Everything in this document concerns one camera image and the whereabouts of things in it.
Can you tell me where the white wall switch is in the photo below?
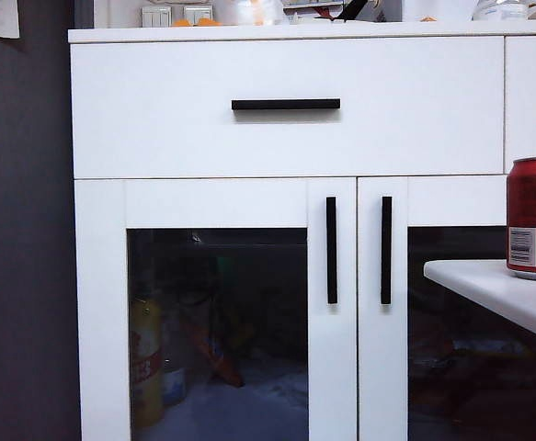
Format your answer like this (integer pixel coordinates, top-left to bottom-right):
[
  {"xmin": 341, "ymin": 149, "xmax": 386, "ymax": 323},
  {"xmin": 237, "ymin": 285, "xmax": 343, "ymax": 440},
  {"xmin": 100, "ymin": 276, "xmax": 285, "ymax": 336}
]
[
  {"xmin": 183, "ymin": 5, "xmax": 214, "ymax": 24},
  {"xmin": 141, "ymin": 5, "xmax": 173, "ymax": 28}
]

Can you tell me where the white drawer front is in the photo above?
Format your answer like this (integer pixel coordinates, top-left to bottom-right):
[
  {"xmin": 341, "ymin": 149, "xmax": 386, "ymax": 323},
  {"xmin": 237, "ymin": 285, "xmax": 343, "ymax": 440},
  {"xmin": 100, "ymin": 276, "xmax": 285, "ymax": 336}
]
[
  {"xmin": 505, "ymin": 35, "xmax": 536, "ymax": 175},
  {"xmin": 69, "ymin": 39, "xmax": 506, "ymax": 179}
]

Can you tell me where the black angled object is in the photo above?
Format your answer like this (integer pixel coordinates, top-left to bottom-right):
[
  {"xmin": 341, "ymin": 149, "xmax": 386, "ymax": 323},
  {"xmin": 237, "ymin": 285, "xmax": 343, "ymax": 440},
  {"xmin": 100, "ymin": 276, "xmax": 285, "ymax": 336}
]
[{"xmin": 315, "ymin": 0, "xmax": 370, "ymax": 23}]

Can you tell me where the clear plastic container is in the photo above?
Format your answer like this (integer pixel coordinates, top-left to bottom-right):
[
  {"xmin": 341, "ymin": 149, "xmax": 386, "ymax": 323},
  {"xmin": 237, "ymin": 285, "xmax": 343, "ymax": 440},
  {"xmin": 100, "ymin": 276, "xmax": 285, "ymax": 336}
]
[{"xmin": 472, "ymin": 0, "xmax": 530, "ymax": 22}]

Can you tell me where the white glass cabinet door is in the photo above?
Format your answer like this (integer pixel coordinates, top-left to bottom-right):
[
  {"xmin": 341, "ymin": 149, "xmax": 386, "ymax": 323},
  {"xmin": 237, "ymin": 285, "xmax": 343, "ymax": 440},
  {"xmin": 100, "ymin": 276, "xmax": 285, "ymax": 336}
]
[
  {"xmin": 357, "ymin": 174, "xmax": 536, "ymax": 441},
  {"xmin": 74, "ymin": 177, "xmax": 358, "ymax": 441}
]

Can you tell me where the black cabinet door handle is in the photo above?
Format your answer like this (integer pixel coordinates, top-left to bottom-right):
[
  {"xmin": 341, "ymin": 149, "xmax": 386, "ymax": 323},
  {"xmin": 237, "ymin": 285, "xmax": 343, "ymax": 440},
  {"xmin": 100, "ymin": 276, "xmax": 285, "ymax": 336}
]
[
  {"xmin": 380, "ymin": 196, "xmax": 393, "ymax": 306},
  {"xmin": 325, "ymin": 196, "xmax": 339, "ymax": 306}
]

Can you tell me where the orange snack packet blue print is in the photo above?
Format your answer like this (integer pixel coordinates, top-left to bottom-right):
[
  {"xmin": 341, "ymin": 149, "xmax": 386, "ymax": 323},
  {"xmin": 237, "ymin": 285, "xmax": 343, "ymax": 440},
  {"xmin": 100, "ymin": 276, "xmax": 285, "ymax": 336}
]
[{"xmin": 179, "ymin": 316, "xmax": 245, "ymax": 387}]

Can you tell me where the yellow detergent bottle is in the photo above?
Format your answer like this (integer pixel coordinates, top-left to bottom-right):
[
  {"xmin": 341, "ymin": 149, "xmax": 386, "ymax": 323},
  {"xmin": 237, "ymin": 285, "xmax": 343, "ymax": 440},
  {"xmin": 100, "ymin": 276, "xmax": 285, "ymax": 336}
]
[{"xmin": 129, "ymin": 296, "xmax": 165, "ymax": 428}]

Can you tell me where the white cabinet body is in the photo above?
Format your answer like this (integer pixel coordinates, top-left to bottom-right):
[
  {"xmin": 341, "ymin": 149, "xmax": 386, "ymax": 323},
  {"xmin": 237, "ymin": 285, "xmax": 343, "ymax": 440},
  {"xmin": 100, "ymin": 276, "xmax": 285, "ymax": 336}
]
[{"xmin": 67, "ymin": 20, "xmax": 536, "ymax": 441}]

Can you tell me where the grey partition panel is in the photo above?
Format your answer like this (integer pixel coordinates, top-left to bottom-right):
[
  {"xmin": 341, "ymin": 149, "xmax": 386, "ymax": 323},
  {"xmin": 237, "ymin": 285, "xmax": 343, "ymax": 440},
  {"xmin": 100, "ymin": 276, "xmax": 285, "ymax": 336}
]
[{"xmin": 0, "ymin": 0, "xmax": 83, "ymax": 441}]

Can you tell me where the clear plastic water bottle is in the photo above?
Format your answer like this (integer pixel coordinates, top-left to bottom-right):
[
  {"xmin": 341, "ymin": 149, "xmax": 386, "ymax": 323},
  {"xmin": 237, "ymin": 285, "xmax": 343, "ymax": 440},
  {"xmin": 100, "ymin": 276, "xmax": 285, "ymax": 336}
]
[{"xmin": 161, "ymin": 316, "xmax": 188, "ymax": 408}]

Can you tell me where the black drawer handle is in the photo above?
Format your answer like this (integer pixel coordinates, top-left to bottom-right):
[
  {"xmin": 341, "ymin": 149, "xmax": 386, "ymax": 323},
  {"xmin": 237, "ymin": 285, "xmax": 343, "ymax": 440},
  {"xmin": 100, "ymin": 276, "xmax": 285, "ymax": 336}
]
[{"xmin": 231, "ymin": 97, "xmax": 342, "ymax": 112}]

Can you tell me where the white side table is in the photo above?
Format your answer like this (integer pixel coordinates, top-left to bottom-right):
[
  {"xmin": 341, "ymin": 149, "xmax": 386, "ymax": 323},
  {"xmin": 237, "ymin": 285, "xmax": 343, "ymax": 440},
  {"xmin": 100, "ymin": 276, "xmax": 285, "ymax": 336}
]
[{"xmin": 423, "ymin": 259, "xmax": 536, "ymax": 348}]

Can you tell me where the white plastic bag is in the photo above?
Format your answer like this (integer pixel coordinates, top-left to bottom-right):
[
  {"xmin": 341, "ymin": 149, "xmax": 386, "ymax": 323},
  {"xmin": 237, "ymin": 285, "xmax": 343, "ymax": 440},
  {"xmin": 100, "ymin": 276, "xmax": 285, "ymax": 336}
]
[{"xmin": 212, "ymin": 0, "xmax": 288, "ymax": 27}]

